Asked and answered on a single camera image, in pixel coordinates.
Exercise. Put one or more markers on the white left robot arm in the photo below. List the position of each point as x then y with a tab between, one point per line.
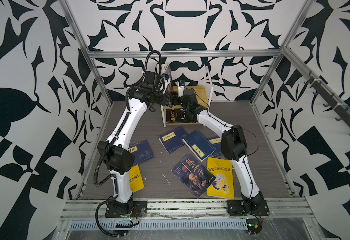
116	161

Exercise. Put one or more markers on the black book yellow title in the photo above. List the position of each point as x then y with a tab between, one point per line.
178	117

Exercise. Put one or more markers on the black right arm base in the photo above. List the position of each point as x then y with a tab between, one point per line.
247	207

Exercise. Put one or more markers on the yellow book left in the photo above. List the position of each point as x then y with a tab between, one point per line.
136	180

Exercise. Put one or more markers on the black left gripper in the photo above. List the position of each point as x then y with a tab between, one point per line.
164	101

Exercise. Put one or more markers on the wooden white-framed bookshelf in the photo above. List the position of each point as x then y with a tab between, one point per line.
203	92

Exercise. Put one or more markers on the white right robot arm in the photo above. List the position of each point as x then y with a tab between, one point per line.
233	143

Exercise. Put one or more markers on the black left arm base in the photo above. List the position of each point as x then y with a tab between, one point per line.
132	209

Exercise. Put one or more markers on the thick blue book yellow label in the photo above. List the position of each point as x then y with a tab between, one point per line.
199	145

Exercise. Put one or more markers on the purple portrait book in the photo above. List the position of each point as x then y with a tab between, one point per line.
166	69
193	175

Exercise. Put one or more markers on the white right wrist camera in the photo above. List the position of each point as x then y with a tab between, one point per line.
181	86

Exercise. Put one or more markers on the grey wall hook rail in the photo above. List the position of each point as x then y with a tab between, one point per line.
332	100

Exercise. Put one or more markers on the yellow book right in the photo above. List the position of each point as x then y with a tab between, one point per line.
222	186

